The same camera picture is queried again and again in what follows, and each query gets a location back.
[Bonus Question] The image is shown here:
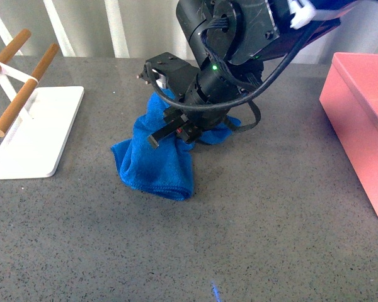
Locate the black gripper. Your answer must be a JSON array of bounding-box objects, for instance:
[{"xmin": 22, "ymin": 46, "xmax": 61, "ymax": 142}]
[{"xmin": 147, "ymin": 62, "xmax": 264, "ymax": 148}]

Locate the blue microfiber cloth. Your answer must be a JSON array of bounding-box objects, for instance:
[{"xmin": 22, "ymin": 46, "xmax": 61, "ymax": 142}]
[{"xmin": 110, "ymin": 87, "xmax": 242, "ymax": 201}]

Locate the white towel rack with wooden bars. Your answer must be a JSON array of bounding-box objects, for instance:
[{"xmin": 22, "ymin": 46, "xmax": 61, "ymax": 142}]
[{"xmin": 0, "ymin": 29, "xmax": 84, "ymax": 180}]

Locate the pink box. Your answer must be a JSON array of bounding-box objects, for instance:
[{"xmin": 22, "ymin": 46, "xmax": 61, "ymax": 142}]
[{"xmin": 319, "ymin": 52, "xmax": 378, "ymax": 216}]

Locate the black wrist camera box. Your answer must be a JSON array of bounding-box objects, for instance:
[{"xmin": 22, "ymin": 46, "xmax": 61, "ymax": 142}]
[{"xmin": 146, "ymin": 52, "xmax": 200, "ymax": 98}]

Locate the black cable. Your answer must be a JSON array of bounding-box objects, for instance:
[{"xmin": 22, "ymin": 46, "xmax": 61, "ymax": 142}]
[{"xmin": 144, "ymin": 18, "xmax": 322, "ymax": 133}]

